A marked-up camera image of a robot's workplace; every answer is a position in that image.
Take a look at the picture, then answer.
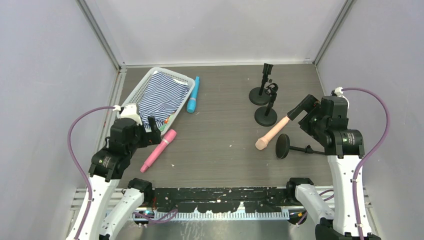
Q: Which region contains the pink microphone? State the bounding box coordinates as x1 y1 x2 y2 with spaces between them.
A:
140 129 177 173

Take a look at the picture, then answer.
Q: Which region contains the black microphone stand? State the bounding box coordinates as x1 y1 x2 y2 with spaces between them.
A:
248 63 274 106
254 83 279 127
275 133 325 159

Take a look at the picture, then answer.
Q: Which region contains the beige microphone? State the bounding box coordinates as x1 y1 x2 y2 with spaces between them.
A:
255 116 291 151

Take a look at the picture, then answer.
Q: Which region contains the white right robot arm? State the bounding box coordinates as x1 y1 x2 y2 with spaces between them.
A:
286 94 380 240

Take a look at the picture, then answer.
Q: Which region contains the black front microphone stand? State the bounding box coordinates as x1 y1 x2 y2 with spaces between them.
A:
254 83 279 127

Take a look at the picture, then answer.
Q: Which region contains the white plastic basket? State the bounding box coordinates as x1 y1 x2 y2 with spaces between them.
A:
123 67 195 136

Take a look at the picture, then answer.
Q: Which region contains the blue striped cloth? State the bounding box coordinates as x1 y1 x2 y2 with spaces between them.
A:
138 70 189 129

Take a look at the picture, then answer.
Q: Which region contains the blue microphone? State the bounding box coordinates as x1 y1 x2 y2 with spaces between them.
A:
186 76 200 114

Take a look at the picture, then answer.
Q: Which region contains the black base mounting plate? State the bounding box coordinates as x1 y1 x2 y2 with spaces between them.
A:
143 186 301 214

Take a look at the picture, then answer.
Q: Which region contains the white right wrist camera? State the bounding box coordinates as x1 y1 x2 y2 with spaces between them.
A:
331 86 350 109

